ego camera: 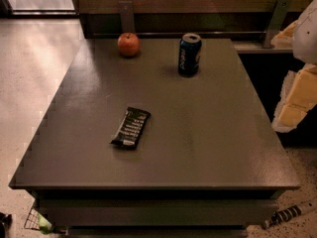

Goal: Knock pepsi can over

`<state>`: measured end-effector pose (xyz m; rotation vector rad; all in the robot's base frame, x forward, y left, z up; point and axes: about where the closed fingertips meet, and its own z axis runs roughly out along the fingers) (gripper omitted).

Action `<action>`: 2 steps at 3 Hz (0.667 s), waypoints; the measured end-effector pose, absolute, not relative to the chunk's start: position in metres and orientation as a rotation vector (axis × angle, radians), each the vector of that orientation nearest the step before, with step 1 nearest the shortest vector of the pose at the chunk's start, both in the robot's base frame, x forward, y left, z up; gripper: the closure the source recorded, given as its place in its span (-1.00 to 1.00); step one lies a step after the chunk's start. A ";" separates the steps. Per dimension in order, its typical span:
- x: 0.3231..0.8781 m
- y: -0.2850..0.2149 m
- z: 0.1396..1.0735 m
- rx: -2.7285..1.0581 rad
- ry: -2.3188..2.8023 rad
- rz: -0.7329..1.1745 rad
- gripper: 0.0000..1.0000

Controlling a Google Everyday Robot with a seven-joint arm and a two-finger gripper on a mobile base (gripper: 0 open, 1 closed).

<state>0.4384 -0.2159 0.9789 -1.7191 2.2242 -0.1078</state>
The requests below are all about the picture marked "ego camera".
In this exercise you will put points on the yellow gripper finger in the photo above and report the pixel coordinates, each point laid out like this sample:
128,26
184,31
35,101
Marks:
284,39
298,96

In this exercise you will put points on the blue pepsi can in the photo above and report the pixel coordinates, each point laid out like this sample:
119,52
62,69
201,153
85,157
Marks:
189,54

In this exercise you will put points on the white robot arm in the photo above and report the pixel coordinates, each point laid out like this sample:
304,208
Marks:
304,45

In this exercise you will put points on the striped stick on floor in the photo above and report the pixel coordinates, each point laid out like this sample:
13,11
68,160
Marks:
287,214

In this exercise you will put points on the dark grey table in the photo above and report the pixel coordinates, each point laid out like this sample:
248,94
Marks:
208,163

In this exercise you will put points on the red apple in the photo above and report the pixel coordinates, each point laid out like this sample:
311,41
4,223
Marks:
128,44

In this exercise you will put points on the black snack bar wrapper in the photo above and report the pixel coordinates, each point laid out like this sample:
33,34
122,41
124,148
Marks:
131,128

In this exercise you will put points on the dark object at floor edge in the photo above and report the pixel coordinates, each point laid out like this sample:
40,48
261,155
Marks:
5,223

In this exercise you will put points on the right metal bracket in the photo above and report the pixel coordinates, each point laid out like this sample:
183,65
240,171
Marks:
275,22

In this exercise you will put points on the metal bracket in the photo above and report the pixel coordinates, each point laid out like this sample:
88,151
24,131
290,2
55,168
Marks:
127,16
275,22

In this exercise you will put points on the left metal bracket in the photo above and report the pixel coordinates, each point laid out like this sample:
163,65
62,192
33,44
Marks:
127,16

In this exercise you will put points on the wire basket with green item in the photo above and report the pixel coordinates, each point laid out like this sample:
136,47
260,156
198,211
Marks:
36,222

